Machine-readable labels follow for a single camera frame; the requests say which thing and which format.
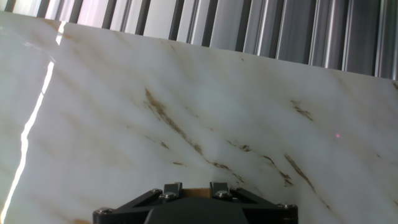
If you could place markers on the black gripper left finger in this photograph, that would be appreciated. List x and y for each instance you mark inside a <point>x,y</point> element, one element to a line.
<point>171,190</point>

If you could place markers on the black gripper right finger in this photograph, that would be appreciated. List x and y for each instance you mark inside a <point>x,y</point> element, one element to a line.
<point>219,189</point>

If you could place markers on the light wooden jenga block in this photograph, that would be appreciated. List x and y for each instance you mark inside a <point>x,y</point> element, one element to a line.
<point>196,193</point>

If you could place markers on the white marble pattern mat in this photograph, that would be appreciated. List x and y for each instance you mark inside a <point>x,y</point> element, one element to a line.
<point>124,124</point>

